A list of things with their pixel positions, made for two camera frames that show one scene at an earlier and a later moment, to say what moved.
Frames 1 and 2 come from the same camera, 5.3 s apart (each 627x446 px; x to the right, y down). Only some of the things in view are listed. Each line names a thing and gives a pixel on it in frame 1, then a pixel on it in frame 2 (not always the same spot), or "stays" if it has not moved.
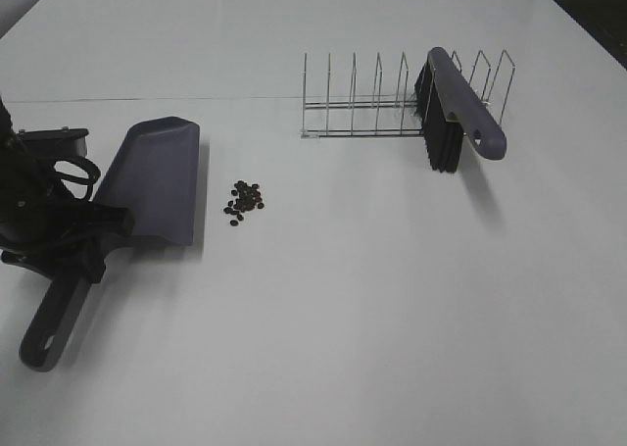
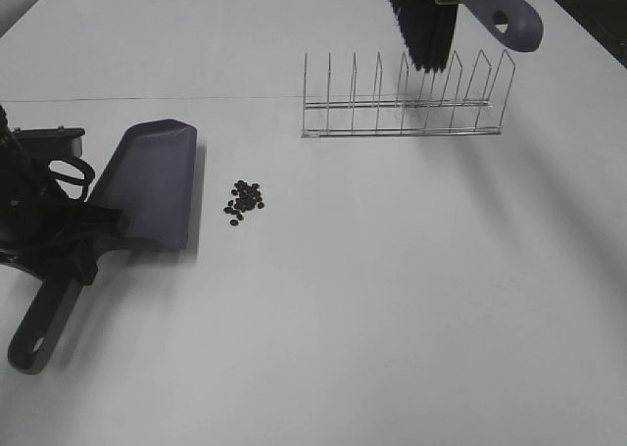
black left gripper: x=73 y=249 stays
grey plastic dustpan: x=155 y=174 stays
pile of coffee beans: x=247 y=197 stays
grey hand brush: x=450 y=109 -> x=428 y=9
